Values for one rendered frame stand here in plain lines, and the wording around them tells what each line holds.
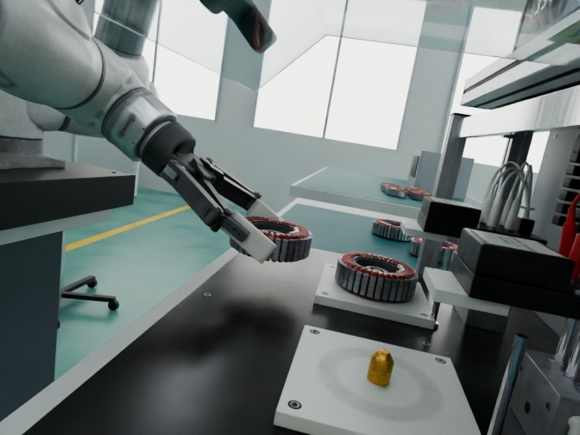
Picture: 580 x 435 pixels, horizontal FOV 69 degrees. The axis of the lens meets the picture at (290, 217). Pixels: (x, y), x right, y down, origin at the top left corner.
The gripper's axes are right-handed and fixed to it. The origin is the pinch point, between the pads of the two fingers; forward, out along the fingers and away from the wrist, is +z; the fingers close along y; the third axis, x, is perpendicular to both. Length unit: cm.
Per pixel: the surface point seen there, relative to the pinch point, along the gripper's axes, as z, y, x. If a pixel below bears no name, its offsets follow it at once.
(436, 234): 16.3, 0.4, 14.9
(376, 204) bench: 23, -135, 1
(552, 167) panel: 27.2, -18.4, 33.8
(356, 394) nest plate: 14.4, 24.7, 2.5
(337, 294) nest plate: 11.9, 3.2, 1.0
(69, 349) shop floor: -35, -84, -117
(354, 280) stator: 12.5, 1.8, 3.5
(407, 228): 13.2, 0.4, 13.1
